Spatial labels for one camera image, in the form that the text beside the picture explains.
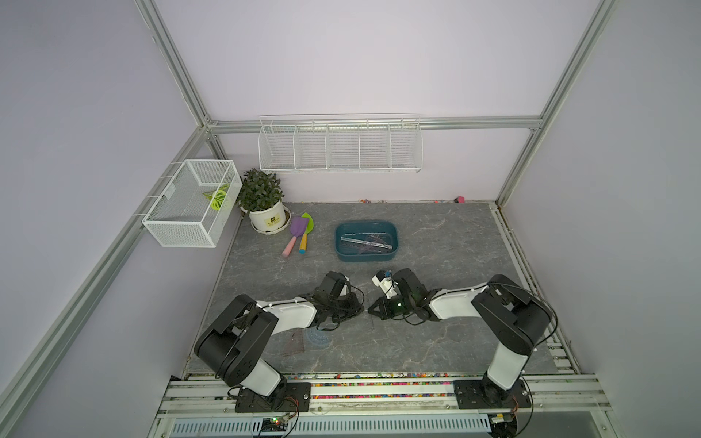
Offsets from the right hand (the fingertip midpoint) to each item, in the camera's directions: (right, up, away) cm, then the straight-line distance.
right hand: (369, 309), depth 89 cm
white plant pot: (-39, +30, +16) cm, 52 cm away
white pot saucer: (-34, +30, +25) cm, 52 cm away
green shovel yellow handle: (-25, +21, +17) cm, 37 cm away
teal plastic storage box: (+7, +26, +21) cm, 34 cm away
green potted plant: (-39, +40, +8) cm, 57 cm away
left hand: (-2, 0, -1) cm, 2 cm away
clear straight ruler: (-1, +21, +17) cm, 27 cm away
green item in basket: (-46, +37, -8) cm, 59 cm away
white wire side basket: (-54, +34, -6) cm, 64 cm away
